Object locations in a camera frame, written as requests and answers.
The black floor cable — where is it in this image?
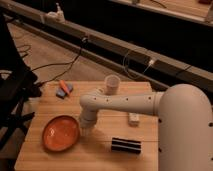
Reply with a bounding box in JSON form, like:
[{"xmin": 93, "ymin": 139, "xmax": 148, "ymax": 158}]
[{"xmin": 31, "ymin": 37, "xmax": 90, "ymax": 85}]

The long metal rail beam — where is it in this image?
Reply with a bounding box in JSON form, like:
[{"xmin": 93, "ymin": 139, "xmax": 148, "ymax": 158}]
[{"xmin": 0, "ymin": 0, "xmax": 213, "ymax": 93}]

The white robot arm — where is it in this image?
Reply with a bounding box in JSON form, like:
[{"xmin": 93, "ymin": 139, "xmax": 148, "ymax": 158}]
[{"xmin": 80, "ymin": 84, "xmax": 213, "ymax": 171}]

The orange marker pen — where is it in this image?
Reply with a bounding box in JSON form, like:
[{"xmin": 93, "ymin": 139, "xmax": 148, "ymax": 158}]
[{"xmin": 59, "ymin": 80, "xmax": 70, "ymax": 96}]

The orange ceramic bowl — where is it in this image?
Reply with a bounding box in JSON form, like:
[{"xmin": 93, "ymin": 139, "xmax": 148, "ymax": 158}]
[{"xmin": 42, "ymin": 115, "xmax": 80, "ymax": 152}]

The white clamp on rail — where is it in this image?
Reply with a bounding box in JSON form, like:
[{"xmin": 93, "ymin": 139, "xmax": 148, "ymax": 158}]
[{"xmin": 46, "ymin": 4, "xmax": 65, "ymax": 23}]

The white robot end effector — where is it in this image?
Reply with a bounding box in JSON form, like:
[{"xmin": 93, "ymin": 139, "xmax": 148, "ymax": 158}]
[{"xmin": 79, "ymin": 117, "xmax": 97, "ymax": 135}]

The white squeeze bottle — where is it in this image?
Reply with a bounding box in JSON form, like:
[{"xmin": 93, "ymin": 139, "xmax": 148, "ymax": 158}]
[{"xmin": 128, "ymin": 113, "xmax": 140, "ymax": 126}]

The black rectangular box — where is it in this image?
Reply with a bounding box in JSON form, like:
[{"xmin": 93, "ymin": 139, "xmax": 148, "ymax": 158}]
[{"xmin": 111, "ymin": 137, "xmax": 141, "ymax": 154}]

